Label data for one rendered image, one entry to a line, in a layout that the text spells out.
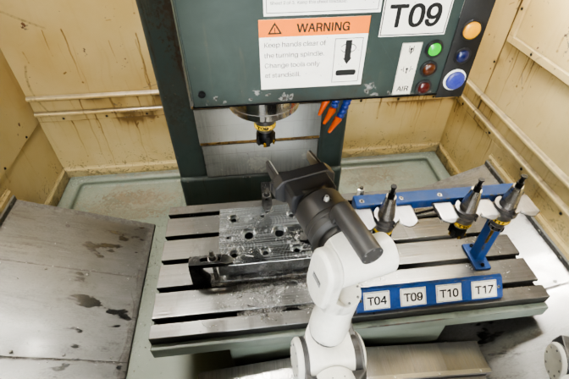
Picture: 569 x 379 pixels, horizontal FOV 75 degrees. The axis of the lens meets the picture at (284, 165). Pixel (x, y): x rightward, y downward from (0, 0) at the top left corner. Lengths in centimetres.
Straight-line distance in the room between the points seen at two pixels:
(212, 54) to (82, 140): 156
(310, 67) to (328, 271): 30
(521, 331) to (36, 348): 155
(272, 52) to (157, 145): 149
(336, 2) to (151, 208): 158
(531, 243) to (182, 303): 124
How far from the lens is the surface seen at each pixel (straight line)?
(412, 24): 59
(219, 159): 150
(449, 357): 140
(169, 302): 124
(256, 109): 75
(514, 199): 111
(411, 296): 121
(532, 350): 150
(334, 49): 57
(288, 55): 56
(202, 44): 55
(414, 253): 135
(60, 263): 166
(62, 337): 153
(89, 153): 211
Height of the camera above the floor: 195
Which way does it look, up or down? 41 degrees down
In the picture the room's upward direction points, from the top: straight up
